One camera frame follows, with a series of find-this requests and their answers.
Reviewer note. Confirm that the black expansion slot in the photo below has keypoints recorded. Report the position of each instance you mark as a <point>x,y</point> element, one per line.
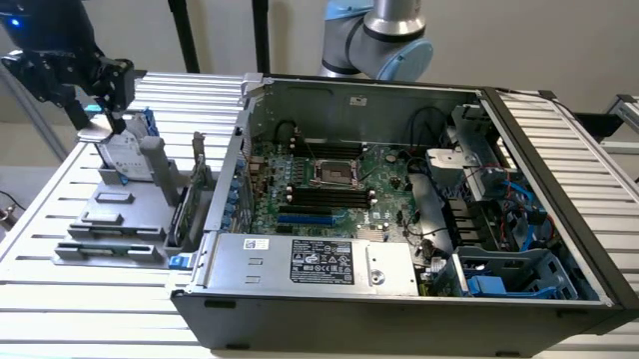
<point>305,210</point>

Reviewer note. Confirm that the grey-blue disk bay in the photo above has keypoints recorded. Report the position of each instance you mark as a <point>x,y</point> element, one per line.
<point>505,275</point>

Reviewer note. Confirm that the silver air shroud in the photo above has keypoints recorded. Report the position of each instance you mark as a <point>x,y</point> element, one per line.
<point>429,203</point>

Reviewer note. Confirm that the grey parts rack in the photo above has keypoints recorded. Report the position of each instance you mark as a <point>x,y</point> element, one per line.
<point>130,209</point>

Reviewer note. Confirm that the green graphics card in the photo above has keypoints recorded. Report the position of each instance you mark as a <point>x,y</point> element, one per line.
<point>193,194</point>

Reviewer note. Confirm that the black RAM slot bank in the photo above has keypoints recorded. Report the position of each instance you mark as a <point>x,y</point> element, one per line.
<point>327,150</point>
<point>333,196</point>

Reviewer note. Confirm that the aluminium frame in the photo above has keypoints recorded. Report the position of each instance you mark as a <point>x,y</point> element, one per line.
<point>622,119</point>

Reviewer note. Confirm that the black tripod pole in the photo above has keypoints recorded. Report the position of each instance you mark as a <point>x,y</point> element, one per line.
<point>186,33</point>
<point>261,33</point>

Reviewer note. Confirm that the blue case latch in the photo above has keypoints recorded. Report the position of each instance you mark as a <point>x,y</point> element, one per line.
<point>181,261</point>

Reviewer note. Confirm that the long green RAM stick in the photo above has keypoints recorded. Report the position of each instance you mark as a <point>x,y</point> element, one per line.
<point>102,248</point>

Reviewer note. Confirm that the silver drive cage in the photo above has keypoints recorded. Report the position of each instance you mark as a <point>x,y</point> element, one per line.
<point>479,149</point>

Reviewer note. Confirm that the silver power supply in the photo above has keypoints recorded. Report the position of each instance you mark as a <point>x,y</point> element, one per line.
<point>310,263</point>

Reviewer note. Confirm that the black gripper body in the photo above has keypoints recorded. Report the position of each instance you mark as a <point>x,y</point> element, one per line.
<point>47,26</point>

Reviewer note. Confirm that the silver CPU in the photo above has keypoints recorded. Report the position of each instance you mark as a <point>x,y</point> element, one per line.
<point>96,131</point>

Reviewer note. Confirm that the blue expansion slot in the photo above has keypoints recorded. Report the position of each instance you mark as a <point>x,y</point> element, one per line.
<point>306,220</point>

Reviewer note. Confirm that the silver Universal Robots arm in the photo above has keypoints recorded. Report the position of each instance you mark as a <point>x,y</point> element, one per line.
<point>379,33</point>

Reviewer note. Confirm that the CPU socket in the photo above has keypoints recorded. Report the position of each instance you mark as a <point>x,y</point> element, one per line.
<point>335,172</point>

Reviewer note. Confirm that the black open PC case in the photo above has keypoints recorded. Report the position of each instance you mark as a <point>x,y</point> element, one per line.
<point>379,321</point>

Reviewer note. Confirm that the green motherboard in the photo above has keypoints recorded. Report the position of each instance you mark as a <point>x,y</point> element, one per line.
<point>385,209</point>

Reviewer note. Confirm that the silver hard disk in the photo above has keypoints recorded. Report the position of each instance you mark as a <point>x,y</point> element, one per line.
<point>124,153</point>

